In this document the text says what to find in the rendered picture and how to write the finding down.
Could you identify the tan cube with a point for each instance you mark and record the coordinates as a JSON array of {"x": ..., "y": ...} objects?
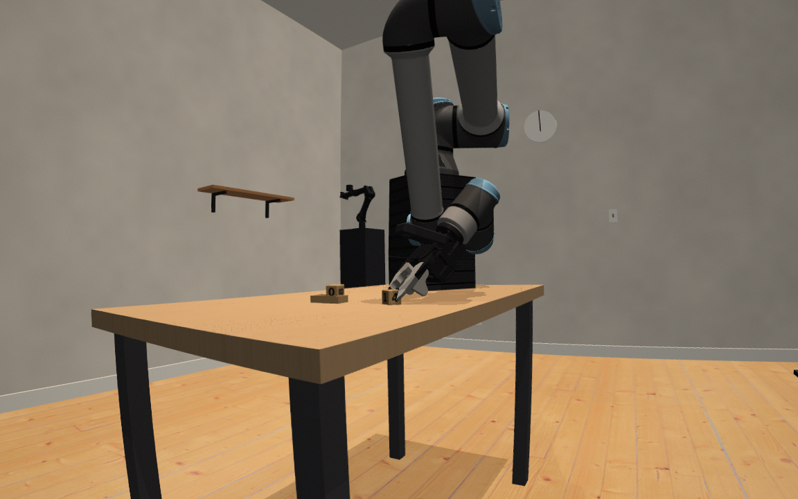
[
  {"x": 335, "y": 290},
  {"x": 389, "y": 297}
]

